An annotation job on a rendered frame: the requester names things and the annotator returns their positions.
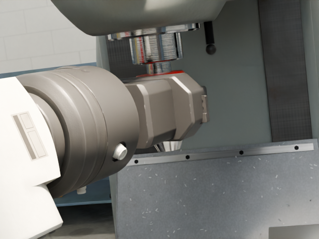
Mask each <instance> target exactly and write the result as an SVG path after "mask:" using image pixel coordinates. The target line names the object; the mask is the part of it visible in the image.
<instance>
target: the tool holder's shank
mask: <svg viewBox="0 0 319 239"><path fill-rule="evenodd" d="M171 61H173V60H171ZM174 61H175V60H174ZM146 68H147V74H148V75H150V74H163V73H169V72H171V71H172V69H171V62H170V61H164V62H156V63H149V64H146Z"/></svg>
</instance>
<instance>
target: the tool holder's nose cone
mask: <svg viewBox="0 0 319 239"><path fill-rule="evenodd" d="M182 143H183V140H182V141H167V142H162V143H159V144H156V145H154V146H155V148H156V149H157V150H158V151H159V152H167V151H174V150H178V149H180V148H181V146H182Z"/></svg>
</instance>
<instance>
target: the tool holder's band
mask: <svg viewBox="0 0 319 239"><path fill-rule="evenodd" d="M178 73H185V72H184V71H183V70H174V71H171V72H169V73H163V74H178ZM163 74H150V75H148V74H142V75H138V76H136V77H142V76H153V75H163Z"/></svg>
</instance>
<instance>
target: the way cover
mask: <svg viewBox="0 0 319 239"><path fill-rule="evenodd" d="M283 143H284V144H283ZM296 144H297V145H296ZM279 145H280V146H279ZM293 154H295V155H293ZM152 155H153V156H152ZM235 156H236V157H237V158H236V157H235ZM300 157H302V158H300ZM258 158H260V159H258ZM240 160H241V162H238V161H240ZM266 160H267V161H266ZM268 161H269V162H268ZM144 162H145V163H144ZM227 162H228V163H229V164H227ZM310 164H312V165H310ZM314 164H315V165H317V166H314ZM254 167H255V168H254ZM311 167H312V168H313V169H311ZM145 168H147V169H145ZM150 169H151V170H150ZM140 174H141V175H140ZM155 174H157V176H156V175H155ZM139 175H140V176H139ZM276 175H278V176H277V178H276ZM176 176H177V177H176ZM149 177H151V178H149ZM311 177H312V179H311ZM194 179H196V180H194ZM165 180H166V183H165ZM242 181H243V182H242ZM212 184H213V185H212ZM185 185H186V186H185ZM128 186H130V187H128ZM272 187H273V188H272ZM277 187H278V188H279V189H280V188H281V189H280V190H279V189H277ZM144 190H145V191H144ZM213 191H214V192H213ZM245 191H246V192H245ZM288 191H289V192H288ZM224 192H225V193H224ZM149 194H151V195H149ZM276 194H278V195H276ZM261 196H263V197H261ZM130 198H131V200H132V201H130ZM310 200H311V201H310ZM156 201H157V202H156ZM286 203H287V204H286ZM183 205H185V206H183ZM281 205H282V207H281ZM288 205H289V206H290V207H288ZM147 208H148V210H147ZM157 208H158V209H157ZM156 209H157V211H159V212H157V211H155V210H156ZM150 211H151V212H150ZM143 212H144V213H143ZM146 212H148V213H146ZM285 212H286V214H285ZM142 213H143V214H142ZM143 217H146V218H143ZM278 219H280V220H281V221H279V220H278ZM245 220H247V221H245ZM151 222H152V223H151ZM305 222H306V223H305ZM283 223H284V224H283ZM127 224H128V226H127ZM150 224H152V225H150ZM312 224H319V138H315V139H304V140H294V141H283V142H272V143H261V144H250V145H239V146H228V147H214V148H203V149H192V150H182V151H170V152H159V153H148V154H138V155H133V157H132V158H131V160H130V161H129V163H128V164H127V165H126V166H125V167H124V168H123V169H122V170H120V171H119V172H117V173H116V239H269V232H268V228H269V227H281V226H297V225H312ZM151 229H152V231H151ZM201 229H203V230H201ZM205 230H206V231H205ZM167 231H168V232H167ZM174 231H175V232H174ZM235 231H236V232H235ZM173 232H174V233H173ZM260 233H261V235H260ZM168 235H169V237H168ZM219 236H220V237H219Z"/></svg>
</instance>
